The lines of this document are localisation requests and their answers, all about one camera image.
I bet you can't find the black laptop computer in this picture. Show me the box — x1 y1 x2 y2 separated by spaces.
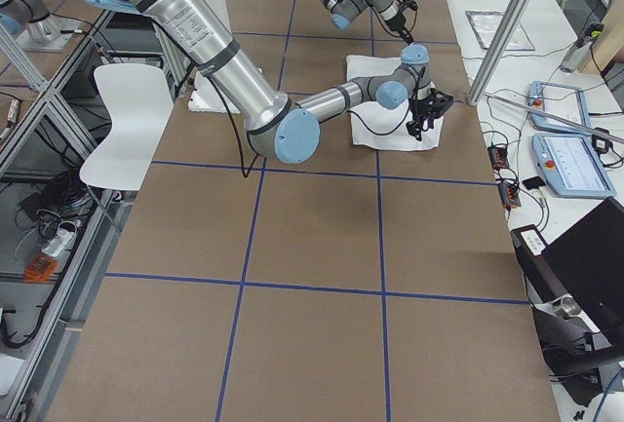
511 197 623 345

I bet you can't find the blue teach pendant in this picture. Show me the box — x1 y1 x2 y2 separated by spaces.
527 81 590 134
530 134 617 199

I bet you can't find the orange box on floor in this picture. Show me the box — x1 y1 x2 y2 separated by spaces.
24 254 58 283

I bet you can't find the black orange adapter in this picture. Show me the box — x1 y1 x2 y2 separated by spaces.
497 180 522 211
487 145 510 170

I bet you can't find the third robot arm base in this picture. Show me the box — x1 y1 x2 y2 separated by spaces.
1 0 69 52

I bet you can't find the white plastic chair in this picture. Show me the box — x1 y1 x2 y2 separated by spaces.
80 63 174 191

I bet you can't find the grey water bottle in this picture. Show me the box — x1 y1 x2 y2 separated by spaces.
559 22 605 74

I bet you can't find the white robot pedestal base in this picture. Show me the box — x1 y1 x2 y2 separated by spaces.
189 0 231 113

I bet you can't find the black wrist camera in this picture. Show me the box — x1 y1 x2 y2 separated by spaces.
398 0 418 12
428 90 454 118

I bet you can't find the white power strip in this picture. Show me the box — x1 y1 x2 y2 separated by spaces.
41 227 76 258

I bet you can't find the upper black orange adapter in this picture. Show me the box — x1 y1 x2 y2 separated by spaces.
487 145 510 170

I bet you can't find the white long-sleeve printed shirt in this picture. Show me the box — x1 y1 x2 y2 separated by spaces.
346 55 444 151

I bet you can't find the aluminium frame post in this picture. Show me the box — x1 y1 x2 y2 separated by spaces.
467 0 530 105

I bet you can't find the lower blue teach pendant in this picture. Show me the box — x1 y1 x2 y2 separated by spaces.
530 134 617 199

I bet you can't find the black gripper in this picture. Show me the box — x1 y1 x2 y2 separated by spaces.
406 96 444 141
392 16 413 45

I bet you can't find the lower black orange adapter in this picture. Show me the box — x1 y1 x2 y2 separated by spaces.
497 180 522 211

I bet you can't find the upper blue teach pendant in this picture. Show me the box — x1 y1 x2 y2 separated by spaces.
527 81 590 134

